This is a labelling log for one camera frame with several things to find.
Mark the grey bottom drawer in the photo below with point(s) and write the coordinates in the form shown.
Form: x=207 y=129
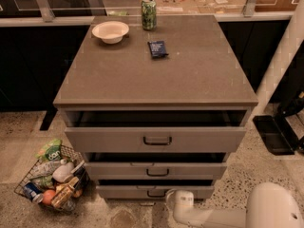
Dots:
x=152 y=189

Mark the grey drawer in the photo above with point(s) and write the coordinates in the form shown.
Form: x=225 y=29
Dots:
x=153 y=166
x=152 y=189
x=168 y=131

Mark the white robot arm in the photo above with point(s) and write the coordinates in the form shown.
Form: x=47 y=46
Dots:
x=269 y=205

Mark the grey middle drawer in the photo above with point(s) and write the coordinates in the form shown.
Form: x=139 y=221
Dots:
x=153 y=166

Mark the grey drawer cabinet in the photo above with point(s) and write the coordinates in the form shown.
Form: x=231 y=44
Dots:
x=201 y=72

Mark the grey top drawer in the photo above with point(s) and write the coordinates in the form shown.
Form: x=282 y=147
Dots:
x=168 y=131

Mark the black floor tray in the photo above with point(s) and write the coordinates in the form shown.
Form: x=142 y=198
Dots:
x=277 y=135

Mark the brown snack box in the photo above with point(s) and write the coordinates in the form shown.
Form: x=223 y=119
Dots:
x=61 y=198

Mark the white plastic bottle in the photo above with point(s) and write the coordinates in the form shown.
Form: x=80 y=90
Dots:
x=62 y=172

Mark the orange fruit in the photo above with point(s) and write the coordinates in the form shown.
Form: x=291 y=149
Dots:
x=48 y=196

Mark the green chip bag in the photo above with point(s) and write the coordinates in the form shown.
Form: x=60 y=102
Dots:
x=51 y=151

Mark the blue soda can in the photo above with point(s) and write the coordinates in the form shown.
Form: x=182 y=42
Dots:
x=33 y=193

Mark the dark blue snack packet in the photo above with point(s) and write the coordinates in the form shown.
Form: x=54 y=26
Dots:
x=157 y=49

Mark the white bowl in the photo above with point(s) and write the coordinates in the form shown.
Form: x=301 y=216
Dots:
x=111 y=32

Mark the green soda can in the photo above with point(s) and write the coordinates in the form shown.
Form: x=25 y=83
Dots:
x=149 y=14

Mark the wire basket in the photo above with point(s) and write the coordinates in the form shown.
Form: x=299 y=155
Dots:
x=41 y=175

